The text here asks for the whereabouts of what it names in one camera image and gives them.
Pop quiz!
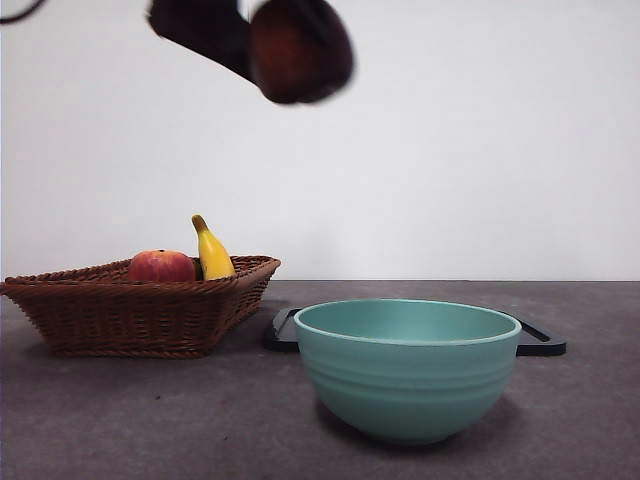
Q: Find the teal ribbed bowl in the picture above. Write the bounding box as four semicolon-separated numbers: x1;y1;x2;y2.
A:
293;298;523;445

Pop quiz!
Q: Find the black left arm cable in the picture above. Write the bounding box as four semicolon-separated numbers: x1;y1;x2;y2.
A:
0;0;49;25

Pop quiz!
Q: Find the black rectangular tray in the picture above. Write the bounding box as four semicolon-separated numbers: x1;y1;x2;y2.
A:
262;307;568;357

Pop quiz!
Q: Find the brown wicker basket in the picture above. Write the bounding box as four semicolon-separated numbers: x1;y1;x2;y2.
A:
0;255;282;359

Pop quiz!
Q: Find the dark red plum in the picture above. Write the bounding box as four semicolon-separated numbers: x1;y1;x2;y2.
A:
249;0;357;105

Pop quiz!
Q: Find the yellow banana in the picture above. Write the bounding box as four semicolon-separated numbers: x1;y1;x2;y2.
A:
191;214;237;281

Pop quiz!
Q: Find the red yellow apple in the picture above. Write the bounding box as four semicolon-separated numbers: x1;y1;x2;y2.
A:
127;248;197;283

